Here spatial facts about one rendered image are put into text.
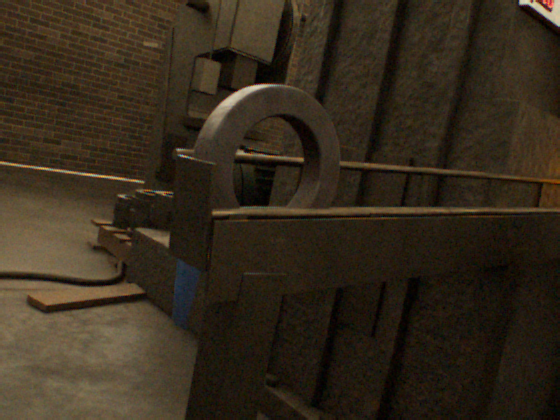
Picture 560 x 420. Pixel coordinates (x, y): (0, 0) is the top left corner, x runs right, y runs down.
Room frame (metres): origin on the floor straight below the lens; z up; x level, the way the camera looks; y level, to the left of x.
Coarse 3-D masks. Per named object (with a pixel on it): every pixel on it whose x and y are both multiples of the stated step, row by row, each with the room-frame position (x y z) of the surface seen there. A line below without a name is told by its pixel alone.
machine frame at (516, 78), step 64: (320, 0) 1.54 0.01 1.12; (384, 0) 1.36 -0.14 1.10; (448, 0) 1.21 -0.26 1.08; (512, 0) 1.09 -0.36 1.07; (320, 64) 1.46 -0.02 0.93; (384, 64) 1.29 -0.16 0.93; (448, 64) 1.15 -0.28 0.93; (512, 64) 1.11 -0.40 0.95; (384, 128) 1.29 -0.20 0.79; (448, 128) 1.14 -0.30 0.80; (512, 128) 1.05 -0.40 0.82; (384, 192) 1.25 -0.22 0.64; (448, 192) 1.13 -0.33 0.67; (512, 192) 1.08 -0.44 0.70; (320, 320) 1.31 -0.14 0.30; (384, 320) 1.16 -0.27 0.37; (448, 320) 1.08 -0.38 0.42; (512, 320) 1.17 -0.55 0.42; (320, 384) 1.30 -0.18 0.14; (384, 384) 1.13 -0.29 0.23; (512, 384) 1.22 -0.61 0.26
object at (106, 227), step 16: (144, 192) 2.70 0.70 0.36; (160, 192) 2.46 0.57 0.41; (128, 208) 2.75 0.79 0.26; (144, 208) 2.58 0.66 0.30; (160, 208) 2.39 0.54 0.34; (96, 224) 2.81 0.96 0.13; (112, 224) 2.80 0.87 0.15; (128, 224) 2.76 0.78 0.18; (144, 224) 2.57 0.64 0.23; (160, 224) 2.40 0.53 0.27; (112, 240) 2.73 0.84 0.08; (128, 240) 2.56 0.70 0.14; (128, 256) 2.54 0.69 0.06
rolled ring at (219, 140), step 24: (240, 96) 0.56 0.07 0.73; (264, 96) 0.57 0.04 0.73; (288, 96) 0.59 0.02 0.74; (216, 120) 0.55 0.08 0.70; (240, 120) 0.56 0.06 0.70; (288, 120) 0.62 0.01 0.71; (312, 120) 0.62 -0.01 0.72; (216, 144) 0.54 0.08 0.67; (312, 144) 0.63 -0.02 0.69; (336, 144) 0.65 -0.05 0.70; (312, 168) 0.65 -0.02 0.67; (336, 168) 0.65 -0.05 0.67; (216, 192) 0.55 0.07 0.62; (312, 192) 0.64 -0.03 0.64
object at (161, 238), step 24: (240, 144) 2.13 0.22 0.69; (240, 168) 2.00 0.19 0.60; (264, 168) 2.05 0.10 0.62; (240, 192) 1.95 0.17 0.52; (264, 192) 2.04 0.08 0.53; (144, 240) 2.22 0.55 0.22; (168, 240) 2.17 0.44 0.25; (144, 264) 2.19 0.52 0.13; (168, 264) 2.04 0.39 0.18; (144, 288) 2.16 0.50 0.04; (168, 288) 2.01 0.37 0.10; (168, 312) 2.00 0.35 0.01; (192, 312) 1.86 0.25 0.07
